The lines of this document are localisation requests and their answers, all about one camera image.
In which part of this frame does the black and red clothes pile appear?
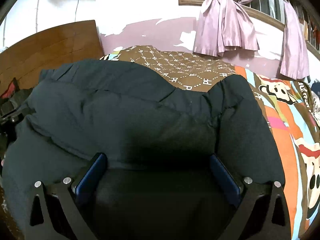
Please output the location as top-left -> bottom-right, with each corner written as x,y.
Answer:
1,78 -> 33,118

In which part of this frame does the knotted purple satin curtain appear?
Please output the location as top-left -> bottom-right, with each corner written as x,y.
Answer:
193,0 -> 259,57

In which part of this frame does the wooden framed barred window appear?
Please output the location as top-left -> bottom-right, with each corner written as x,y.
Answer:
178,0 -> 319,59

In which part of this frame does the brown wooden headboard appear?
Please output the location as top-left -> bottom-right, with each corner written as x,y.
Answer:
1,20 -> 104,94

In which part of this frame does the large black padded jacket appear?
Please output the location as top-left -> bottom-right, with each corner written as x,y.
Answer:
3,60 -> 285,239

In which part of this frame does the purple curtain panel at right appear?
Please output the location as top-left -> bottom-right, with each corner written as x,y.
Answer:
280,0 -> 309,80

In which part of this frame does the colourful cartoon patterned bedsheet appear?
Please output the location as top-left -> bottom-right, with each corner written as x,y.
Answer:
0,44 -> 320,240

